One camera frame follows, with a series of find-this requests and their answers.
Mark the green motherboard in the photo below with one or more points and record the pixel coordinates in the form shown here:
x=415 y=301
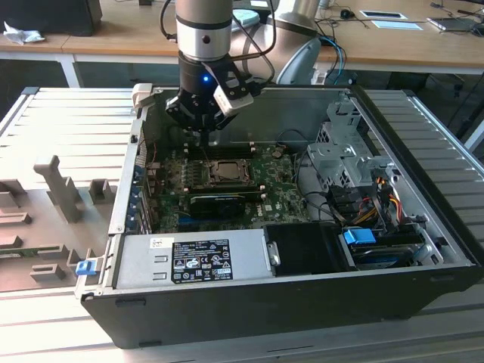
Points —
x=280 y=196

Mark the thin metal locking lever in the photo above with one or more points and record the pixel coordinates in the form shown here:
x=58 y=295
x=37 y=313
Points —
x=207 y=158

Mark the green RAM stick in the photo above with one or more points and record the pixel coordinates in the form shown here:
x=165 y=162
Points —
x=34 y=250

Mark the silver power supply unit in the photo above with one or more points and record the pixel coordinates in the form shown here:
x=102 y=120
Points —
x=143 y=264

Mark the black computer box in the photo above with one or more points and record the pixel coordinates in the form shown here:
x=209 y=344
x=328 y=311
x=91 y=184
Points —
x=49 y=15

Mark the crumpled white paper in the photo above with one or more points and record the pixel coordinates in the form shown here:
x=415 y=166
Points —
x=22 y=36

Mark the blue plastic case latch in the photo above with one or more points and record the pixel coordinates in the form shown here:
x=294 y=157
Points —
x=85 y=267

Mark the silver metal drive cage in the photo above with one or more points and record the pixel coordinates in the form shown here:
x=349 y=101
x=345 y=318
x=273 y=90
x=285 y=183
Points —
x=340 y=159

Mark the silver coin battery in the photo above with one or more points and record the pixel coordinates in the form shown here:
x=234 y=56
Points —
x=278 y=153

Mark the black RAM slot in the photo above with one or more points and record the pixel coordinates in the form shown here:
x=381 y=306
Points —
x=227 y=148
x=227 y=154
x=227 y=191
x=227 y=186

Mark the wooden desk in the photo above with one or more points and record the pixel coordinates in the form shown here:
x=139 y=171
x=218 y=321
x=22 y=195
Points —
x=132 y=36

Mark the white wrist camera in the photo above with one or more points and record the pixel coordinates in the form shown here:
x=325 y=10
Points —
x=232 y=102

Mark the black grey PC case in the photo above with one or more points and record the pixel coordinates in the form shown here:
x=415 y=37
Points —
x=264 y=314

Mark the blue expansion slot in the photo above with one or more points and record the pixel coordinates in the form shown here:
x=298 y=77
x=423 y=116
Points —
x=183 y=218

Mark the silver green CPU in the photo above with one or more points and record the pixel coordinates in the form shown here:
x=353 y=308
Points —
x=228 y=170

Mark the black plastic bay cover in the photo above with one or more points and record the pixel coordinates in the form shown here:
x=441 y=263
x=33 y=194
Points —
x=302 y=246

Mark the hard disk blue carrier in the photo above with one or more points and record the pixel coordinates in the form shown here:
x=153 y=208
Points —
x=357 y=237

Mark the white plastic case latch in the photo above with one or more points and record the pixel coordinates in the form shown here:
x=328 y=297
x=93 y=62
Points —
x=141 y=94

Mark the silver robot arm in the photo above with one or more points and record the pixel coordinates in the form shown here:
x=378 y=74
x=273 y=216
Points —
x=202 y=22

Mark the black computer mouse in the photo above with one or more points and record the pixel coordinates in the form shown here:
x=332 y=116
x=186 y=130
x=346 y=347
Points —
x=345 y=14

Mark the black CPU socket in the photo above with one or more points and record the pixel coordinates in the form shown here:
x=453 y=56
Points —
x=208 y=181

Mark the grey parts rack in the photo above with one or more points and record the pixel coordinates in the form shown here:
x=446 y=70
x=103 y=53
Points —
x=45 y=223

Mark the black graphics card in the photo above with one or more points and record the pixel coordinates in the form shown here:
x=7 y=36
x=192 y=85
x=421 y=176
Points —
x=215 y=206

